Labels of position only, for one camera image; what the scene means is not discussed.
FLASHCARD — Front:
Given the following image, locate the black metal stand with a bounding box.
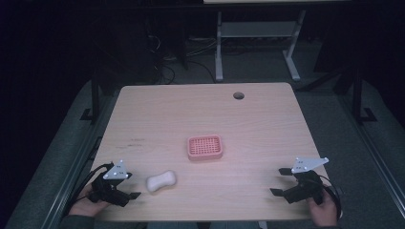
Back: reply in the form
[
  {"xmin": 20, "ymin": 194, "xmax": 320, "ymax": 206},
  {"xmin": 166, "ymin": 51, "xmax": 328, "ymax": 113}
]
[
  {"xmin": 349, "ymin": 61, "xmax": 378, "ymax": 125},
  {"xmin": 79, "ymin": 61, "xmax": 103, "ymax": 125}
]

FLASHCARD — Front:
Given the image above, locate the person's right hand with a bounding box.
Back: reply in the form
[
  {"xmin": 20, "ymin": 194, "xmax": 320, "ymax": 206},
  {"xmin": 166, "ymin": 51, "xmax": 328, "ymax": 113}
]
[{"xmin": 308, "ymin": 190, "xmax": 339, "ymax": 228}]

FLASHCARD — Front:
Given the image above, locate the white soap bar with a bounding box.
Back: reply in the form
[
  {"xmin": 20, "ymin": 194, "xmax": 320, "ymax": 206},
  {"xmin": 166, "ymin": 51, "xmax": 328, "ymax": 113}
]
[{"xmin": 145, "ymin": 169, "xmax": 178, "ymax": 194}]

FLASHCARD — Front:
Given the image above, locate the white metal stand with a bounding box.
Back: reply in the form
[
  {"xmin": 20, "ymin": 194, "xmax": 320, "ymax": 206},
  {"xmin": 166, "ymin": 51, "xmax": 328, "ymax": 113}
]
[{"xmin": 214, "ymin": 9, "xmax": 308, "ymax": 82}]

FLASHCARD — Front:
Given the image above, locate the person's left hand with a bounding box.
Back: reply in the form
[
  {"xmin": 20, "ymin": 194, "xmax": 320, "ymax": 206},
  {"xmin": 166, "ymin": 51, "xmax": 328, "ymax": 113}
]
[{"xmin": 68, "ymin": 183, "xmax": 112, "ymax": 219}]

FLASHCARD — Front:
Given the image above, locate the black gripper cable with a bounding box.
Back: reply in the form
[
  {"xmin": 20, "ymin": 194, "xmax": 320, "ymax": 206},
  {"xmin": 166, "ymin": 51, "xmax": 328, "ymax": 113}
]
[
  {"xmin": 62, "ymin": 162, "xmax": 115, "ymax": 219},
  {"xmin": 317, "ymin": 174, "xmax": 344, "ymax": 221}
]

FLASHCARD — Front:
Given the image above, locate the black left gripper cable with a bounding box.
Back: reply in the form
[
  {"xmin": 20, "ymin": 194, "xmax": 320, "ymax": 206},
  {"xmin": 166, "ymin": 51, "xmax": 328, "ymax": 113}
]
[{"xmin": 62, "ymin": 162, "xmax": 115, "ymax": 219}]

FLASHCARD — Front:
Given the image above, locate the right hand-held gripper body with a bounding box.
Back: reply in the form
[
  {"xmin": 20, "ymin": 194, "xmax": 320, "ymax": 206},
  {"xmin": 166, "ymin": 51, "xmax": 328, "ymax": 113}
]
[{"xmin": 283, "ymin": 156, "xmax": 330, "ymax": 205}]

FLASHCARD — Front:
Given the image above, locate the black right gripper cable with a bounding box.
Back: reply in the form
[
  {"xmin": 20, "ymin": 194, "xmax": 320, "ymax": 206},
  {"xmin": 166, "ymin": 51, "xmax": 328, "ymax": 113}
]
[{"xmin": 317, "ymin": 174, "xmax": 344, "ymax": 221}]

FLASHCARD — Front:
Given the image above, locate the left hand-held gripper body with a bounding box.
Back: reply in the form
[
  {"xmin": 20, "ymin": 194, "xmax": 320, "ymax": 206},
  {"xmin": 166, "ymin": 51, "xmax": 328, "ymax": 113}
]
[{"xmin": 88, "ymin": 159, "xmax": 132, "ymax": 208}]

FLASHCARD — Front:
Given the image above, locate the tangle of floor cables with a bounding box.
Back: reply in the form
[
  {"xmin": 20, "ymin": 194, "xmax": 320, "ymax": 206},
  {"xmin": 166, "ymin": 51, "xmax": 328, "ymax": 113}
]
[{"xmin": 147, "ymin": 32, "xmax": 218, "ymax": 85}]

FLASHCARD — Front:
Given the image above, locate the pink soap dish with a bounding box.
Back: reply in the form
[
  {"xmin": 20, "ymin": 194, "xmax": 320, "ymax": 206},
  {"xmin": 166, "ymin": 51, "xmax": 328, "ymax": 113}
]
[{"xmin": 186, "ymin": 134, "xmax": 224, "ymax": 162}]

